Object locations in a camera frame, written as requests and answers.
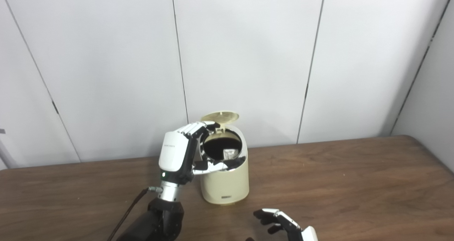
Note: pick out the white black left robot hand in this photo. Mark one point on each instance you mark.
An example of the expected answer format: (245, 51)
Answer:
(173, 152)

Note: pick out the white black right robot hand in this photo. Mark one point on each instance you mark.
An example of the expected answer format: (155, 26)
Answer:
(294, 232)

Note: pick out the small white milk carton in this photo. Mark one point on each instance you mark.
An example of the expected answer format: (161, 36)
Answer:
(229, 154)

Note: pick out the round cream bin lid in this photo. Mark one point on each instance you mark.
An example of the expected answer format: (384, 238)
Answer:
(221, 116)

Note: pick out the cream-colored desktop trash bin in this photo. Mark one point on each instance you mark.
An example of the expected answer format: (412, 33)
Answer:
(225, 186)

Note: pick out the grey wall corner post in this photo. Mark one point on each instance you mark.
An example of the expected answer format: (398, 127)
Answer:
(7, 152)

